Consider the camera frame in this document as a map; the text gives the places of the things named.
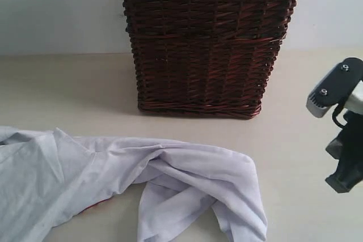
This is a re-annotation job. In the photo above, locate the dark brown wicker basket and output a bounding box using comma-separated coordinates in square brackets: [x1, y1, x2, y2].
[123, 0, 297, 120]

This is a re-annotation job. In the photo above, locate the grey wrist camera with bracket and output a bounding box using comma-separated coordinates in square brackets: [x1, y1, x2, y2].
[306, 57, 362, 118]

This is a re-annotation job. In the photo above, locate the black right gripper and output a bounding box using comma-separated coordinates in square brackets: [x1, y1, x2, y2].
[326, 111, 362, 193]

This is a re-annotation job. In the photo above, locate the white t-shirt with red print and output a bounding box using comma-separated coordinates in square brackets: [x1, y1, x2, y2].
[1, 127, 268, 241]

